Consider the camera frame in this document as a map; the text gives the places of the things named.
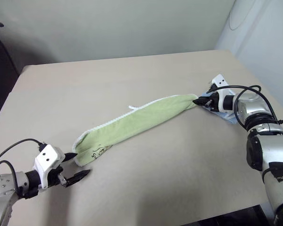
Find thin cable on wall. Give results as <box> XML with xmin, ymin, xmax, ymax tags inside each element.
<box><xmin>228</xmin><ymin>0</ymin><xmax>250</xmax><ymax>31</ymax></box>

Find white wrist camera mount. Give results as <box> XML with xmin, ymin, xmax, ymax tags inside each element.
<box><xmin>33</xmin><ymin>144</ymin><xmax>65</xmax><ymax>189</ymax></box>
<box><xmin>207</xmin><ymin>74</ymin><xmax>237</xmax><ymax>113</ymax></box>

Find black chair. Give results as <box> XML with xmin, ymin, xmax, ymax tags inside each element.
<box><xmin>0</xmin><ymin>20</ymin><xmax>21</xmax><ymax>130</ymax></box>

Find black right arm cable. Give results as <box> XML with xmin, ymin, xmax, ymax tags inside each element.
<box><xmin>208</xmin><ymin>84</ymin><xmax>283</xmax><ymax>128</ymax></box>

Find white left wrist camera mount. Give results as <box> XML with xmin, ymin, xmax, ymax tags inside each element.
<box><xmin>33</xmin><ymin>144</ymin><xmax>65</xmax><ymax>189</ymax></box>

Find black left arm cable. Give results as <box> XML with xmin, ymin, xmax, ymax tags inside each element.
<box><xmin>0</xmin><ymin>138</ymin><xmax>47</xmax><ymax>199</ymax></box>

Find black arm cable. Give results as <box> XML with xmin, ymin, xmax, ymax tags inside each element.
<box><xmin>208</xmin><ymin>84</ymin><xmax>283</xmax><ymax>128</ymax></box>
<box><xmin>0</xmin><ymin>138</ymin><xmax>47</xmax><ymax>199</ymax></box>

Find green towel with white trim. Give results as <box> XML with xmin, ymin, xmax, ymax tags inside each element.
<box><xmin>72</xmin><ymin>93</ymin><xmax>200</xmax><ymax>167</ymax></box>

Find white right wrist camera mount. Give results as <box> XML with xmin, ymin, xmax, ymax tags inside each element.
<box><xmin>207</xmin><ymin>74</ymin><xmax>237</xmax><ymax>113</ymax></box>

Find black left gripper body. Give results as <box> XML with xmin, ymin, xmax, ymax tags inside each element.
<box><xmin>47</xmin><ymin>165</ymin><xmax>68</xmax><ymax>188</ymax></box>

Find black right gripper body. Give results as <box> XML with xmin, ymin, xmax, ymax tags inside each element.
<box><xmin>207</xmin><ymin>92</ymin><xmax>220</xmax><ymax>112</ymax></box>

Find light blue cloth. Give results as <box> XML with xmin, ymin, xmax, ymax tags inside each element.
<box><xmin>199</xmin><ymin>91</ymin><xmax>239</xmax><ymax>125</ymax></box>

